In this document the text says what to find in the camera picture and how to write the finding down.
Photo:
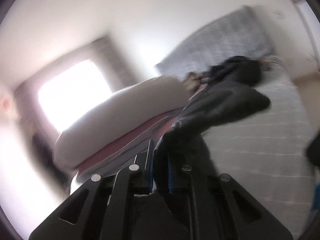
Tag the black quilted puffer coat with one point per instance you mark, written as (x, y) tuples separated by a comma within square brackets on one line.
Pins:
[(214, 106)]

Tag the small black puffer jacket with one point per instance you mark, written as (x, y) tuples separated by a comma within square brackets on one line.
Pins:
[(238, 69)]

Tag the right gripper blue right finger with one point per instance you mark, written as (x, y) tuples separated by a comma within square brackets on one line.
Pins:
[(192, 182)]

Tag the grey quilted headboard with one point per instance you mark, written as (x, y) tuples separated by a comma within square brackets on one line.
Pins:
[(239, 33)]

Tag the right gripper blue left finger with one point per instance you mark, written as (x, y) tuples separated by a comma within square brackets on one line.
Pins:
[(137, 178)]

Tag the grey folded duvet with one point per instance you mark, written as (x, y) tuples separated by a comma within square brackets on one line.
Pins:
[(124, 111)]

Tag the maroon folded blanket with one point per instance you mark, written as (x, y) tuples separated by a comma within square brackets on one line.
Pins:
[(127, 141)]

